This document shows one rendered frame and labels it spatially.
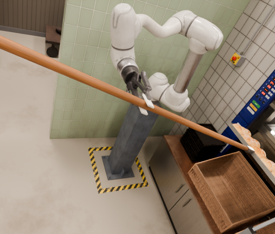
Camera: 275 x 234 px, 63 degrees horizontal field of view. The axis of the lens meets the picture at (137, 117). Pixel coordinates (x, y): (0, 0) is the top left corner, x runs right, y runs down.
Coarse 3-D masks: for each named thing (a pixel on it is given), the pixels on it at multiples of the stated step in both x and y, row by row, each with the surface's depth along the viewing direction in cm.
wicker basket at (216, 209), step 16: (208, 160) 203; (224, 160) 216; (240, 160) 211; (192, 176) 203; (224, 176) 220; (240, 176) 208; (256, 176) 197; (208, 192) 186; (224, 192) 205; (240, 192) 205; (256, 192) 195; (208, 208) 186; (224, 208) 192; (240, 208) 198; (256, 208) 192; (272, 208) 177; (224, 224) 180; (240, 224) 175
